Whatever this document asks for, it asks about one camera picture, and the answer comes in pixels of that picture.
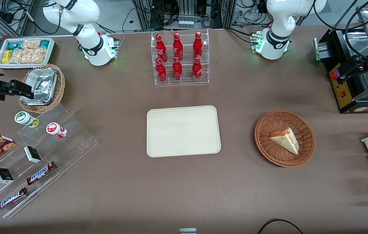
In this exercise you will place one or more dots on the red cola bottle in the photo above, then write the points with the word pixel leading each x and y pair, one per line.
pixel 197 71
pixel 197 47
pixel 177 48
pixel 160 72
pixel 177 71
pixel 160 48

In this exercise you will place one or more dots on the clear acrylic stepped shelf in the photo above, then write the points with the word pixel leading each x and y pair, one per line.
pixel 73 136

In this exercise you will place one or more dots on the clear rice cracker bag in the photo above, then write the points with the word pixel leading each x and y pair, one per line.
pixel 31 44
pixel 27 56

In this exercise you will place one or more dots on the black food warmer machine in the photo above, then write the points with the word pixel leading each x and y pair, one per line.
pixel 343 97

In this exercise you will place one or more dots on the grey device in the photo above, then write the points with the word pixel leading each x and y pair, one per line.
pixel 187 231

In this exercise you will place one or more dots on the white rectangular snack bin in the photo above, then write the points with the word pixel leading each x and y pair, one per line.
pixel 0 61

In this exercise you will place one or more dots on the teal snack pack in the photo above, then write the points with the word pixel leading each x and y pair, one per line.
pixel 14 45
pixel 45 44

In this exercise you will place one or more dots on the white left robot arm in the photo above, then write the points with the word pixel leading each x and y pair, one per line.
pixel 278 19

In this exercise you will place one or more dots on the brown wicker basket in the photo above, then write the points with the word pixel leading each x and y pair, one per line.
pixel 268 152

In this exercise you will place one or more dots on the yellow snack pack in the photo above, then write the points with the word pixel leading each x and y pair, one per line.
pixel 6 57

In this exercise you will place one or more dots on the green lid yogurt cup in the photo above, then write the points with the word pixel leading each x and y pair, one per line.
pixel 23 118

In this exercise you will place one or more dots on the triangular sandwich wedge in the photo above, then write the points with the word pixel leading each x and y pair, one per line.
pixel 288 141

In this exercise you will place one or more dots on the silver foil wrapped pack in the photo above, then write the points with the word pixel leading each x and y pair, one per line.
pixel 42 84

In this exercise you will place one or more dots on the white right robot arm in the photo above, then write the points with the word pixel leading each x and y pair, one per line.
pixel 89 42

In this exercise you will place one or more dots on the beige plastic tray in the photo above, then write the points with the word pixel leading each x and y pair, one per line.
pixel 184 131

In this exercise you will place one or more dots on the tan wicker basket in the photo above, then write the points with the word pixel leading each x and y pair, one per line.
pixel 60 87

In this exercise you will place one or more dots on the aluminium frame rack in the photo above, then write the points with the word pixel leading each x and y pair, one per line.
pixel 187 9

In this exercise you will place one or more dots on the Snickers chocolate bar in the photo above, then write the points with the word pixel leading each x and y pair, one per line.
pixel 10 199
pixel 40 173

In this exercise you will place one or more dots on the small black box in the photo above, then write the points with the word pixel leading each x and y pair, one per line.
pixel 32 154
pixel 3 175

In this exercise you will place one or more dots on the white terminal block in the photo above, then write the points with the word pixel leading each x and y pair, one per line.
pixel 186 24

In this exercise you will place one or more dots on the clear acrylic bottle rack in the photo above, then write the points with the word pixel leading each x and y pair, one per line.
pixel 187 35

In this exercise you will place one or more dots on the red lid yogurt cup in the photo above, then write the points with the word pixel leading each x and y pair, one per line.
pixel 53 128

